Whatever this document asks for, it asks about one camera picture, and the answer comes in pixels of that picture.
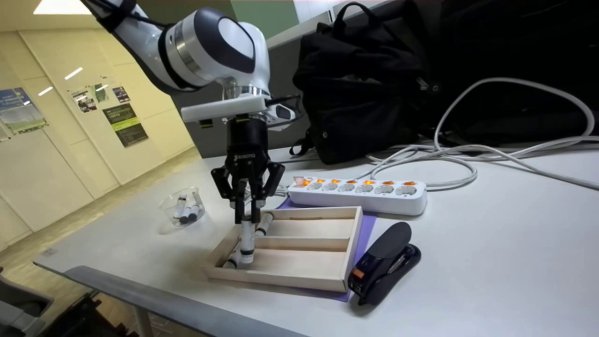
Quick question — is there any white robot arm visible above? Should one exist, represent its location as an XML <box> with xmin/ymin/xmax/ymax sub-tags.
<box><xmin>80</xmin><ymin>0</ymin><xmax>282</xmax><ymax>222</ymax></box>

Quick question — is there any white bottle bottom compartment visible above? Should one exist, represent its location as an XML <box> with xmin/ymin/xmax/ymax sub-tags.
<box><xmin>223</xmin><ymin>250</ymin><xmax>241</xmax><ymax>269</ymax></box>

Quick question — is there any blue wall poster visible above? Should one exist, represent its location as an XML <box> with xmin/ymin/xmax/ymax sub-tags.
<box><xmin>0</xmin><ymin>87</ymin><xmax>47</xmax><ymax>134</ymax></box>

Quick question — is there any white power cable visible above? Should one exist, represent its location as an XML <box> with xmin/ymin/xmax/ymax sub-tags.
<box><xmin>260</xmin><ymin>76</ymin><xmax>599</xmax><ymax>194</ymax></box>

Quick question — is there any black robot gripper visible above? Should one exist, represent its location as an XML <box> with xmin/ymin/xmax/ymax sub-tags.
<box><xmin>211</xmin><ymin>114</ymin><xmax>284</xmax><ymax>224</ymax></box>

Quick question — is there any white bottle top compartment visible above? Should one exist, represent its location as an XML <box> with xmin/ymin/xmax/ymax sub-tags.
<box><xmin>256</xmin><ymin>213</ymin><xmax>273</xmax><ymax>235</ymax></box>

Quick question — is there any white power strip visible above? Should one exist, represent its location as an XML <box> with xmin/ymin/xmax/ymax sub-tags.
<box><xmin>286</xmin><ymin>175</ymin><xmax>427</xmax><ymax>217</ymax></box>

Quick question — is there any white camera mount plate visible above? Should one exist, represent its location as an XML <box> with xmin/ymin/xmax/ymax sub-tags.
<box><xmin>179</xmin><ymin>91</ymin><xmax>297</xmax><ymax>127</ymax></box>

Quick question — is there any small bottle in bowl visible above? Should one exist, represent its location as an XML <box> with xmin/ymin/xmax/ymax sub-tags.
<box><xmin>176</xmin><ymin>211</ymin><xmax>198</xmax><ymax>226</ymax></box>

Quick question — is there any small wall photo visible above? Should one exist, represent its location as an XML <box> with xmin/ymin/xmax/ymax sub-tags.
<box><xmin>71</xmin><ymin>87</ymin><xmax>97</xmax><ymax>112</ymax></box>

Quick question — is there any purple paper sheet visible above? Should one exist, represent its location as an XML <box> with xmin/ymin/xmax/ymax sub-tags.
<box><xmin>275</xmin><ymin>198</ymin><xmax>376</xmax><ymax>303</ymax></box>

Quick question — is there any wooden compartment box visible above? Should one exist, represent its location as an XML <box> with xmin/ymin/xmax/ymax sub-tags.
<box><xmin>204</xmin><ymin>205</ymin><xmax>363</xmax><ymax>291</ymax></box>

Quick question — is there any black backpack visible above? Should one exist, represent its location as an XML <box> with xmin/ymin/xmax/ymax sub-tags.
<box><xmin>290</xmin><ymin>0</ymin><xmax>432</xmax><ymax>164</ymax></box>

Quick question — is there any black stapler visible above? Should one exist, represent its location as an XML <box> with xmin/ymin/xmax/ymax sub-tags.
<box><xmin>346</xmin><ymin>222</ymin><xmax>421</xmax><ymax>304</ymax></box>

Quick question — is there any white bottle compartment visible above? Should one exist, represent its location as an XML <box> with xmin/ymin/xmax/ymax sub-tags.
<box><xmin>223</xmin><ymin>250</ymin><xmax>241</xmax><ymax>269</ymax></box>
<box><xmin>256</xmin><ymin>213</ymin><xmax>273</xmax><ymax>235</ymax></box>

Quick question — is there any small white bottle black cap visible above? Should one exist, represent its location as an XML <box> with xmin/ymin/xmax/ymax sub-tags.
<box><xmin>239</xmin><ymin>200</ymin><xmax>256</xmax><ymax>265</ymax></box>

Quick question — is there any green wall poster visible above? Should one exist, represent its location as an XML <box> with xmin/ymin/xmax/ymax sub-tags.
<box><xmin>103</xmin><ymin>102</ymin><xmax>148</xmax><ymax>147</ymax></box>

